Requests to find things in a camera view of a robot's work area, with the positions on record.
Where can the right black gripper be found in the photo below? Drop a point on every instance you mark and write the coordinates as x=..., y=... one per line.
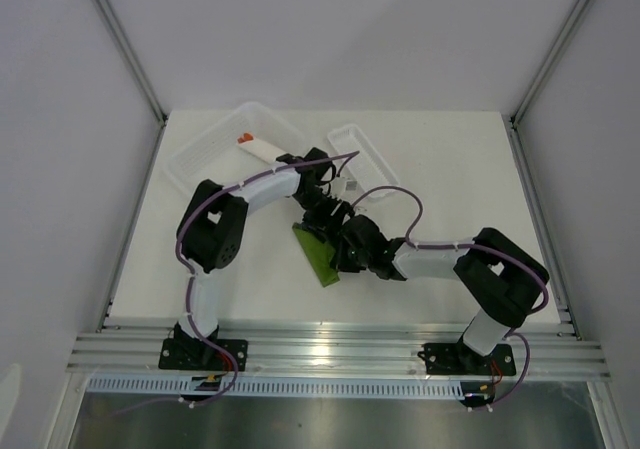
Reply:
x=341, y=263

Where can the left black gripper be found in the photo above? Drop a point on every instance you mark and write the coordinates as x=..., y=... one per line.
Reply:
x=325, y=225

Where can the green paper napkin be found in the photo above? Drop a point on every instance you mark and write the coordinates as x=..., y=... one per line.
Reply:
x=318, y=253

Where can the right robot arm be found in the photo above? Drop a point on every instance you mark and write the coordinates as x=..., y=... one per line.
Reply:
x=507, y=284

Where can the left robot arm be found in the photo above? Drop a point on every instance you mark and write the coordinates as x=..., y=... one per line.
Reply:
x=209, y=238

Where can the orange utensil in roll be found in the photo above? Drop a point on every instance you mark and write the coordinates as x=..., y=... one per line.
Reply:
x=246, y=137

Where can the small white plastic tray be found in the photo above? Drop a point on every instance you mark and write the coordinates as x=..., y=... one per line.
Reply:
x=368, y=168

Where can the large white plastic basket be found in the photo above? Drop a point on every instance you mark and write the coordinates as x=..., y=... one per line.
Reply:
x=214, y=152

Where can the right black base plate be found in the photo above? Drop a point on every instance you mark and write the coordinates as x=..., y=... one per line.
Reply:
x=456, y=359

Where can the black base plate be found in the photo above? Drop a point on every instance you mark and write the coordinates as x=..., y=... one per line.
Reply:
x=194, y=355
x=456, y=359

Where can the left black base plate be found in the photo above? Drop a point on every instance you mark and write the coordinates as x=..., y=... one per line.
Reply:
x=194, y=355

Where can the white slotted cable duct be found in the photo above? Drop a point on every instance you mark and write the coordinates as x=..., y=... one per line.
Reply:
x=204, y=386

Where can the aluminium front rail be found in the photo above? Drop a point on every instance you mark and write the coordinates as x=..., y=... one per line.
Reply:
x=323, y=349

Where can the right aluminium frame post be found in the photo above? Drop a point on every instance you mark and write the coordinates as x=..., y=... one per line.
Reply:
x=560, y=43

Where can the aluminium frame post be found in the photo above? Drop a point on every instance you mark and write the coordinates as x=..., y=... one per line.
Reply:
x=129, y=57
x=560, y=43

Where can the left aluminium frame post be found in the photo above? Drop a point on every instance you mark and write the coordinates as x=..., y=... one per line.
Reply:
x=129, y=57

